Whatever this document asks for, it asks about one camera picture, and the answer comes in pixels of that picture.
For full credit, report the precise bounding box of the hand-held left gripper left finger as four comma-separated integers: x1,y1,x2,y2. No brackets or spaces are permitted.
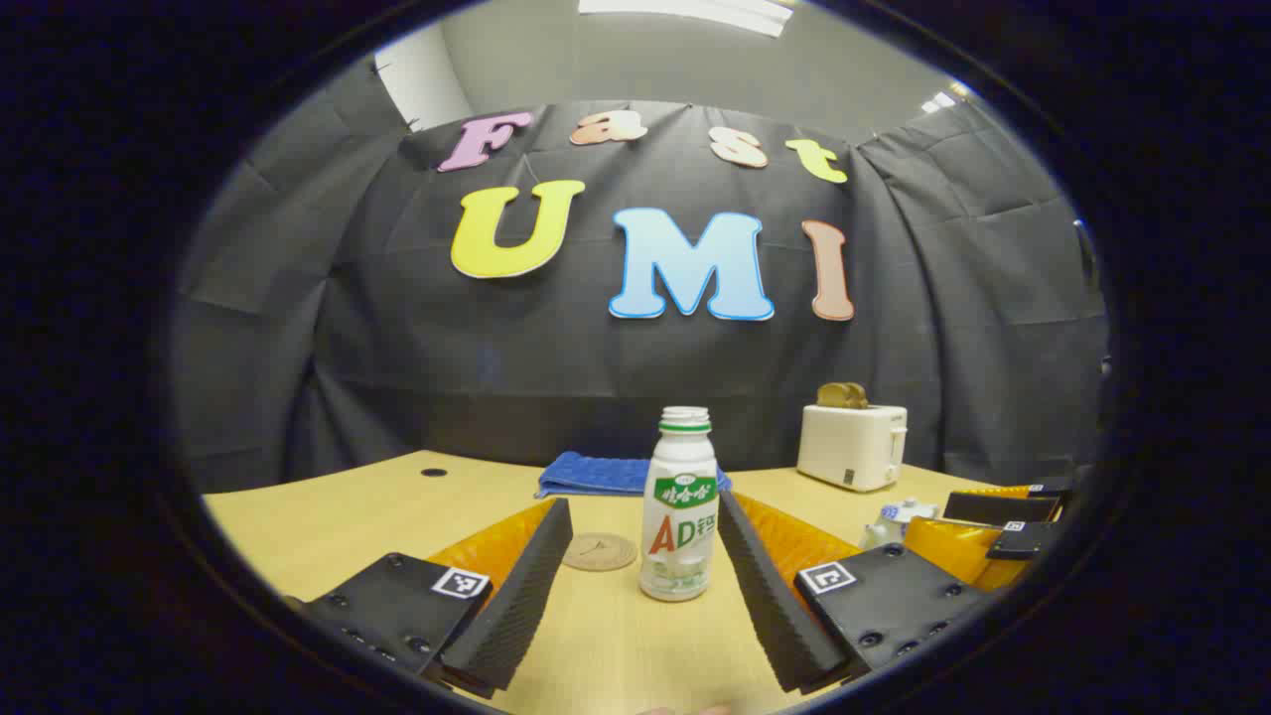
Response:
288,497,575,701

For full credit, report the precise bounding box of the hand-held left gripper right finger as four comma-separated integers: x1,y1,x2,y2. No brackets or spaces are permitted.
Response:
717,489,999,696

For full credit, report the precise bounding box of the white blue teacup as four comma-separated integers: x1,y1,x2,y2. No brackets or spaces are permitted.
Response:
859,511,913,553

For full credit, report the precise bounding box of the round cork coaster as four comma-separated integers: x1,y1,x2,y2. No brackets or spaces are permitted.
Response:
562,533,638,573

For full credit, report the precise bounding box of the white plastic water bottle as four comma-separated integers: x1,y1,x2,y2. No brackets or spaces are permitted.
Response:
639,406,720,603

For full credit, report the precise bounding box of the white toaster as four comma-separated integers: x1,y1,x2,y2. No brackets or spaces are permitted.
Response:
796,402,909,494

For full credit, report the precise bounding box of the blue folded towel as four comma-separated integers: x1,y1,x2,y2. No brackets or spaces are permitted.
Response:
535,451,734,500

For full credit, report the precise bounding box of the black backdrop cloth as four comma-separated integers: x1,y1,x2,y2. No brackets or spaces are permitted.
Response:
171,60,1111,495

